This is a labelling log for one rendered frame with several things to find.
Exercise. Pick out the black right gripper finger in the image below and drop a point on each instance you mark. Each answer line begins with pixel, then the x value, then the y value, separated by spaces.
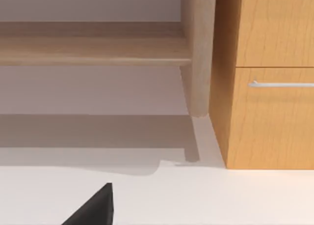
pixel 98 207

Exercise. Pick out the pale wooden open shelf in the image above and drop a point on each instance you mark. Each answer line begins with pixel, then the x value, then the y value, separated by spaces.
pixel 98 48

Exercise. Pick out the orange wooden cupboard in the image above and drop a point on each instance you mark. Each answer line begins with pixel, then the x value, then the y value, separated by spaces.
pixel 220 99

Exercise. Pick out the orange wooden drawer front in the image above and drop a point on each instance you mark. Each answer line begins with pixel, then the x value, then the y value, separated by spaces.
pixel 272 126

